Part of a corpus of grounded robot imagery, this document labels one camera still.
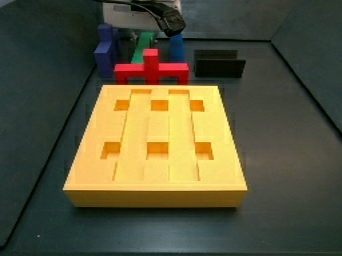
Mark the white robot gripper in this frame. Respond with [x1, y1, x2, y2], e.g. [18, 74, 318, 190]
[103, 0, 182, 30]

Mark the black angle bracket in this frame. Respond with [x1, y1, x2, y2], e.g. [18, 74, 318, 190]
[194, 50, 246, 78]

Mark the yellow slotted board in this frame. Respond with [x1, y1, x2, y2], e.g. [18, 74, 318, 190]
[63, 85, 248, 208]

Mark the green long block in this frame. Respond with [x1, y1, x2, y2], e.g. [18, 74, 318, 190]
[131, 32, 158, 64]

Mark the red cross-shaped block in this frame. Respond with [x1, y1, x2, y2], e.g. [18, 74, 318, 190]
[114, 49, 190, 85]

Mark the blue long block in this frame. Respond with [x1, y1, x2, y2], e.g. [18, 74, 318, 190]
[170, 34, 185, 63]

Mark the purple cross-shaped block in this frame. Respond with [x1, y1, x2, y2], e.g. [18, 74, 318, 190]
[94, 24, 119, 78]

